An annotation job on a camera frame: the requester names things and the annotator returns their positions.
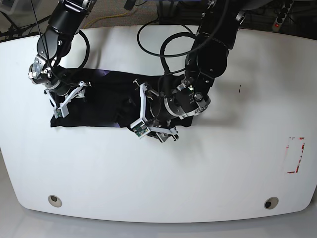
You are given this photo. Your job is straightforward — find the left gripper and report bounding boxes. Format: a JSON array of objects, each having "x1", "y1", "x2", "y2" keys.
[{"x1": 150, "y1": 79, "x2": 211, "y2": 120}]

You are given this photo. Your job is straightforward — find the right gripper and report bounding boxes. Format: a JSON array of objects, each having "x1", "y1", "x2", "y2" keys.
[{"x1": 28, "y1": 56, "x2": 74, "y2": 96}]

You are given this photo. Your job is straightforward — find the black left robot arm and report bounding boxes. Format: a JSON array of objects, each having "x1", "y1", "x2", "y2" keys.
[{"x1": 152, "y1": 0, "x2": 245, "y2": 121}]

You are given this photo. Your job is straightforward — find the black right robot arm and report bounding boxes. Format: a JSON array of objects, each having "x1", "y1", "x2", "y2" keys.
[{"x1": 29, "y1": 0, "x2": 96, "y2": 96}]

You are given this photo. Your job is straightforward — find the red tape rectangle marking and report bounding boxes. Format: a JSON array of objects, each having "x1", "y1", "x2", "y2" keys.
[{"x1": 283, "y1": 137, "x2": 305, "y2": 174}]

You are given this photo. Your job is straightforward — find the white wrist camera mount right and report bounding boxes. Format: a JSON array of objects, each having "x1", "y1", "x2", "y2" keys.
[{"x1": 45, "y1": 81, "x2": 92, "y2": 119}]

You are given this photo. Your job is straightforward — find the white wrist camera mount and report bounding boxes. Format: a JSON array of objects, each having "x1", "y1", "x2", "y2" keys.
[
  {"x1": 130, "y1": 79, "x2": 179, "y2": 143},
  {"x1": 45, "y1": 81, "x2": 92, "y2": 119}
]

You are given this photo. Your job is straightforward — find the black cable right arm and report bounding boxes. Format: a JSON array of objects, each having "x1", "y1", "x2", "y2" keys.
[{"x1": 61, "y1": 29, "x2": 90, "y2": 72}]

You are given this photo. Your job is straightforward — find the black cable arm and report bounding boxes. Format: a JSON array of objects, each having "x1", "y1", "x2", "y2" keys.
[
  {"x1": 61, "y1": 29, "x2": 90, "y2": 72},
  {"x1": 137, "y1": 0, "x2": 233, "y2": 82}
]

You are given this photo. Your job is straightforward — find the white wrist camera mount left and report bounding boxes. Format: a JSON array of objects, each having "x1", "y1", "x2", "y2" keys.
[{"x1": 130, "y1": 79, "x2": 179, "y2": 143}]

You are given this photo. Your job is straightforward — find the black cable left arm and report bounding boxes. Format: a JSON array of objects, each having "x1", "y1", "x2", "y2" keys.
[{"x1": 137, "y1": 0, "x2": 233, "y2": 82}]

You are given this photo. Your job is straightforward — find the yellow cable on floor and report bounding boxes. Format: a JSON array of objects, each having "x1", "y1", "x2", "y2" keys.
[{"x1": 85, "y1": 4, "x2": 132, "y2": 29}]

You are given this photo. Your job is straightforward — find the power strip with red switch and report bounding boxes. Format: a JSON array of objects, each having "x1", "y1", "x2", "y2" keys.
[{"x1": 272, "y1": 0, "x2": 294, "y2": 32}]

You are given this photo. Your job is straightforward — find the left table cable grommet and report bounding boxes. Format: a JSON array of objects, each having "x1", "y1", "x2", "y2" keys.
[{"x1": 48, "y1": 195, "x2": 62, "y2": 208}]

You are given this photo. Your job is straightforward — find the table cable grommet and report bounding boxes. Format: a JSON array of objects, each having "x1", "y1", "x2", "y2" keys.
[
  {"x1": 48, "y1": 195, "x2": 62, "y2": 208},
  {"x1": 264, "y1": 197, "x2": 279, "y2": 210}
]

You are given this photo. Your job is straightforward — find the right table cable grommet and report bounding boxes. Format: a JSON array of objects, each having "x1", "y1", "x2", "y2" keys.
[{"x1": 264, "y1": 197, "x2": 279, "y2": 210}]

